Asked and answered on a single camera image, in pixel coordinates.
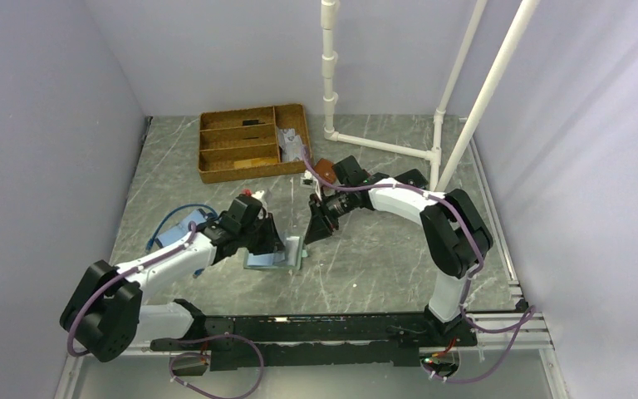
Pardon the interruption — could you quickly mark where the light blue card holder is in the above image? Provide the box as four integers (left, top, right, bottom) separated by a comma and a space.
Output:
156, 219, 210, 277

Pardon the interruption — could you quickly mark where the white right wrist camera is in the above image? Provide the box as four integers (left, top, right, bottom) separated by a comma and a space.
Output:
300, 170, 321, 192

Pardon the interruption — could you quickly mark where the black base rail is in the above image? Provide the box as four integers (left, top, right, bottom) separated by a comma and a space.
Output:
150, 311, 478, 371

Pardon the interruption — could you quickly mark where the woven wicker tray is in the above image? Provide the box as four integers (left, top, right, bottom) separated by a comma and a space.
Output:
198, 103, 311, 184

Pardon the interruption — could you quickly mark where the white pvc pipe frame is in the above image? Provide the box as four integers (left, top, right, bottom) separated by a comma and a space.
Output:
321, 1, 538, 190

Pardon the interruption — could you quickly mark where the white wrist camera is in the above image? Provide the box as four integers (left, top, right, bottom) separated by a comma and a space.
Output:
300, 170, 321, 192
242, 189, 270, 209

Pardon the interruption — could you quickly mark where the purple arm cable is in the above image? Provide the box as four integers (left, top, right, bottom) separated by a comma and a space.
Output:
301, 144, 537, 385
66, 219, 266, 399

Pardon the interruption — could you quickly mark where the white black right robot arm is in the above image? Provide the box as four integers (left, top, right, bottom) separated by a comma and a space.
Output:
304, 156, 493, 345

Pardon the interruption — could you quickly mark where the orange credit card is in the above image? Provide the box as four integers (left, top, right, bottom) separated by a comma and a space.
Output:
249, 157, 280, 167

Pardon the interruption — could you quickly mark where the green card holder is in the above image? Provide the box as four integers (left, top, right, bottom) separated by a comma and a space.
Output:
243, 236, 307, 271

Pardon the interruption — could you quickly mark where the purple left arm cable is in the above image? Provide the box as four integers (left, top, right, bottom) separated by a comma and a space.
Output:
66, 219, 266, 399

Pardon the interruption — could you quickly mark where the dark blue card holder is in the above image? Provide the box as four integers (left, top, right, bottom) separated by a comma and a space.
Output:
395, 169, 429, 190

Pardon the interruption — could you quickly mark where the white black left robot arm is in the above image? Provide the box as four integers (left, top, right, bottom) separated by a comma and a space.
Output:
59, 190, 284, 362

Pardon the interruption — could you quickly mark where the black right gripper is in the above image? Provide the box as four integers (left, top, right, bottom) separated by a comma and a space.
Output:
304, 186, 355, 244

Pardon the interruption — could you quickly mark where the brown leather card holder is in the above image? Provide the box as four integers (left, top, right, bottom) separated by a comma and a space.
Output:
314, 158, 336, 184

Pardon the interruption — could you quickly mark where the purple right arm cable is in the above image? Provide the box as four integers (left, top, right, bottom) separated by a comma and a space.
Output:
301, 144, 537, 385

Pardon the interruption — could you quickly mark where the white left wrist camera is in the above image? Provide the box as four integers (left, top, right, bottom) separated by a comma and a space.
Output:
242, 189, 270, 209

